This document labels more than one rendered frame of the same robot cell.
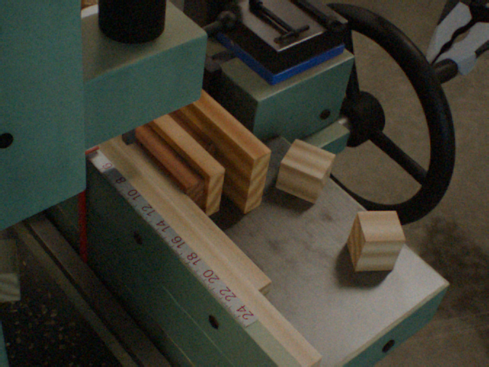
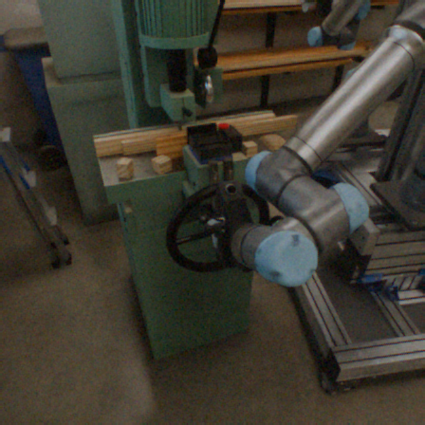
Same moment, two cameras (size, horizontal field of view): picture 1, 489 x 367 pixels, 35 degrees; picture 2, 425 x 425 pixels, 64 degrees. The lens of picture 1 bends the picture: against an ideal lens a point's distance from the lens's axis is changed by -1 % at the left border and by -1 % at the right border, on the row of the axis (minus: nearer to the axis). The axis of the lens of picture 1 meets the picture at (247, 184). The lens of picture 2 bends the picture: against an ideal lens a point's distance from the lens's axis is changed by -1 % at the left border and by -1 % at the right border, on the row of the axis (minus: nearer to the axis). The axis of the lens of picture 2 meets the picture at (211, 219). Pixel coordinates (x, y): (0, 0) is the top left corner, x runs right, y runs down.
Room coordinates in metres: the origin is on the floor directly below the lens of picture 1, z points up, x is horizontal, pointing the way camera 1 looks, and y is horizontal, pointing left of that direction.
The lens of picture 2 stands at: (1.05, -0.74, 1.39)
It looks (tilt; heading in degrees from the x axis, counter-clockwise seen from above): 38 degrees down; 118
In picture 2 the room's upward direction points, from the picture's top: straight up
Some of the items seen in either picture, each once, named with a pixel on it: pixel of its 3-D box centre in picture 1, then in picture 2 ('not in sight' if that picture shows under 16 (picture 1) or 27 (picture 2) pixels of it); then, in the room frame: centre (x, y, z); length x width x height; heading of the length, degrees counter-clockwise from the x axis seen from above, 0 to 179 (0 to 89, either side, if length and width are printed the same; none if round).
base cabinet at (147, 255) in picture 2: not in sight; (179, 247); (0.40, 0.19, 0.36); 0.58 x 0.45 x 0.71; 138
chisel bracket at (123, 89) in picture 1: (108, 79); (177, 102); (0.48, 0.13, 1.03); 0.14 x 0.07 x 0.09; 138
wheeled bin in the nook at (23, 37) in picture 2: not in sight; (61, 98); (-1.26, 1.10, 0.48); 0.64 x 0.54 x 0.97; 54
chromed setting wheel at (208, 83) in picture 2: not in sight; (204, 90); (0.48, 0.29, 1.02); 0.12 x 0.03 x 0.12; 138
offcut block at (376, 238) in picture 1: (375, 241); (125, 167); (0.46, -0.12, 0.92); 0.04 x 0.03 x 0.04; 105
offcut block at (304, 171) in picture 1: (305, 171); (161, 164); (0.53, -0.05, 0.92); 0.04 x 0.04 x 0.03; 73
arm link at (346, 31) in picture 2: not in sight; (344, 35); (0.80, 0.94, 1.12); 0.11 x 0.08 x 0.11; 50
